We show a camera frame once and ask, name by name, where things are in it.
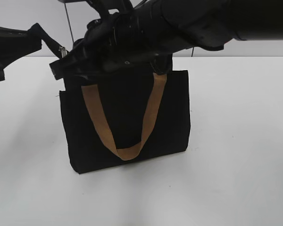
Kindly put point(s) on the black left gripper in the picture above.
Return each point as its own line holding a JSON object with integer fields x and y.
{"x": 15, "y": 44}

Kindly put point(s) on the black tote bag tan handles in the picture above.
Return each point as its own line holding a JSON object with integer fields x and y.
{"x": 129, "y": 117}

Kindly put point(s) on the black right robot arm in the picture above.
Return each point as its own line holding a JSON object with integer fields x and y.
{"x": 210, "y": 24}

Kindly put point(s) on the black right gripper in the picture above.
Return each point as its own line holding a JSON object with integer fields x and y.
{"x": 123, "y": 37}

